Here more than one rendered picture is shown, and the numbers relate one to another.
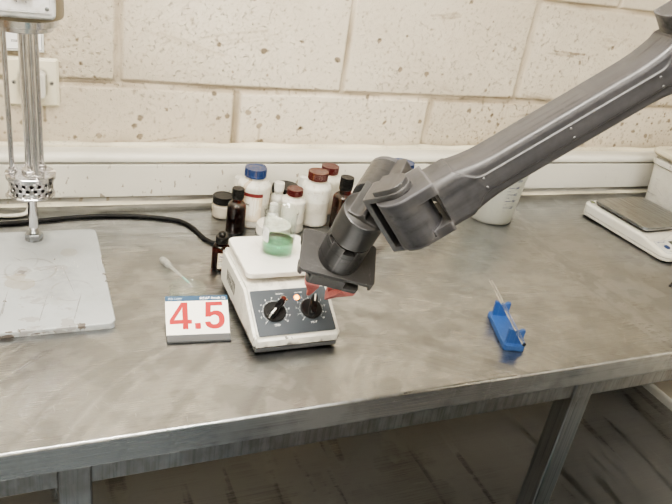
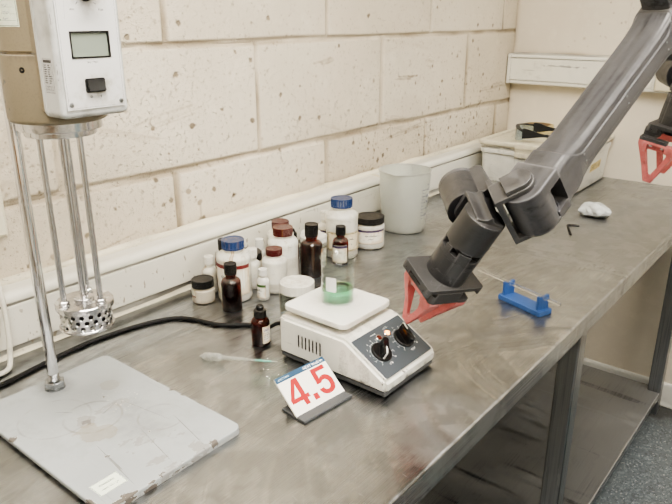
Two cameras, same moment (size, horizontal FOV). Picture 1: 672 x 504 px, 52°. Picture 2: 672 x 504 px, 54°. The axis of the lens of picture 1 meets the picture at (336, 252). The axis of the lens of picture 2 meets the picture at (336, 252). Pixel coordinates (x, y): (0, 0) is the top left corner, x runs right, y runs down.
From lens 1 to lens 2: 0.50 m
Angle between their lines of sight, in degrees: 24
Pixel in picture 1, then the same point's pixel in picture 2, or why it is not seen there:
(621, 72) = (639, 45)
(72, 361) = (243, 479)
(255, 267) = (341, 318)
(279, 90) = (209, 162)
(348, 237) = (479, 244)
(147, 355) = (301, 441)
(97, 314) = (215, 426)
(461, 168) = (567, 150)
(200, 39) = (135, 126)
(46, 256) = (91, 397)
